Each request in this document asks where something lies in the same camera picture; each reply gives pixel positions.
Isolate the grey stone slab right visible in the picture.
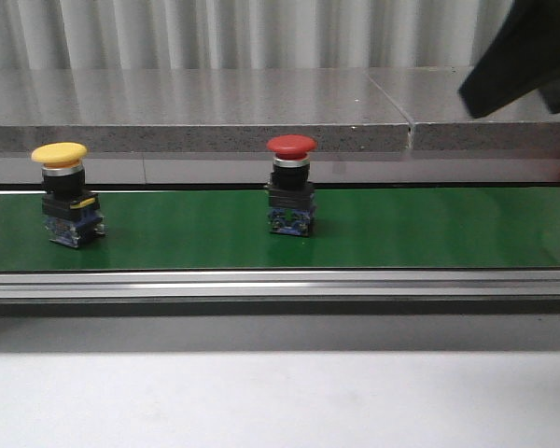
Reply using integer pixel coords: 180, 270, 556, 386
368, 66, 560, 159

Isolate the green conveyor belt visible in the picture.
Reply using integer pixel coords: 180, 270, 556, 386
0, 187, 560, 272

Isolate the grey stone slab left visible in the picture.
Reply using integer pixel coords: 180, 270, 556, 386
0, 69, 410, 154

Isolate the grey stone slab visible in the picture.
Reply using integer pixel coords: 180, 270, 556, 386
0, 69, 410, 154
368, 66, 560, 159

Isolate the aluminium conveyor side rail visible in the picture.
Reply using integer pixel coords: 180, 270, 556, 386
0, 269, 560, 305

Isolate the white pleated curtain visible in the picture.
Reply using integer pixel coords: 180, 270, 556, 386
0, 1, 511, 70

